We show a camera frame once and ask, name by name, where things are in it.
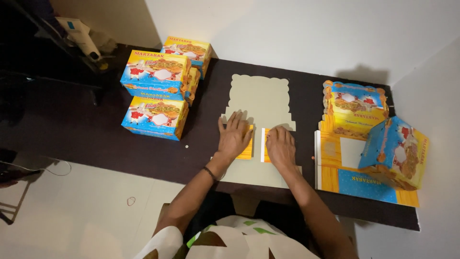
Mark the dark wrist bracelet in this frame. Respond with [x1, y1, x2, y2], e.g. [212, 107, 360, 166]
[202, 166, 218, 182]

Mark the person's right hand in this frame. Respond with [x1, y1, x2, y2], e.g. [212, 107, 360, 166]
[265, 126, 298, 172]

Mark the cardboard box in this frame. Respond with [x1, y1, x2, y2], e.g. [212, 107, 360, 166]
[211, 74, 303, 189]

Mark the assembled printed food box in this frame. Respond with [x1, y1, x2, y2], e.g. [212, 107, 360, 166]
[185, 67, 201, 107]
[358, 116, 430, 191]
[120, 50, 192, 101]
[121, 96, 190, 141]
[160, 36, 213, 80]

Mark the person's left hand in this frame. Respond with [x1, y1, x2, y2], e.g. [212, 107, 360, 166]
[217, 111, 254, 163]

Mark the person's patterned white shirt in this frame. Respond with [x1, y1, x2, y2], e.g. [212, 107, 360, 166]
[134, 215, 321, 259]

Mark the thin white cable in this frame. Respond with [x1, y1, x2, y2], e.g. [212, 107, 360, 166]
[0, 158, 72, 177]

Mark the dark furniture with clutter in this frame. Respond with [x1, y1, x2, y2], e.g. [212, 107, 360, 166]
[0, 0, 121, 126]

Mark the stack of printed box blanks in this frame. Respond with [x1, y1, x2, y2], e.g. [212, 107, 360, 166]
[314, 80, 420, 208]

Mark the white tube with black cap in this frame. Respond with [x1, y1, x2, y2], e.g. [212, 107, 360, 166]
[56, 17, 103, 62]

